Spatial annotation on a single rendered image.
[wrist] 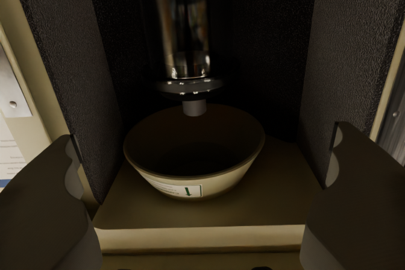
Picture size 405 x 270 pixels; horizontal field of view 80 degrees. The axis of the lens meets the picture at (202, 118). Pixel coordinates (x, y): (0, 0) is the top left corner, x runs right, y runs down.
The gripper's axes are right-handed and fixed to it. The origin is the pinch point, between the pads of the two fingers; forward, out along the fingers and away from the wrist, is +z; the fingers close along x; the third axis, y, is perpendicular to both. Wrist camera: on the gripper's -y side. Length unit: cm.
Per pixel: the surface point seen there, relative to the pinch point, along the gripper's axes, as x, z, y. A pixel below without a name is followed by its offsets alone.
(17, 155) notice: -61, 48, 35
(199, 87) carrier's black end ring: -0.6, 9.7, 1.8
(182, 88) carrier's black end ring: -2.1, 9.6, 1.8
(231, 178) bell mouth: 2.1, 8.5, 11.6
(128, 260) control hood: -9.4, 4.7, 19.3
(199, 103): -1.0, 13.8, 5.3
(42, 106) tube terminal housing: -14.7, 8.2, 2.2
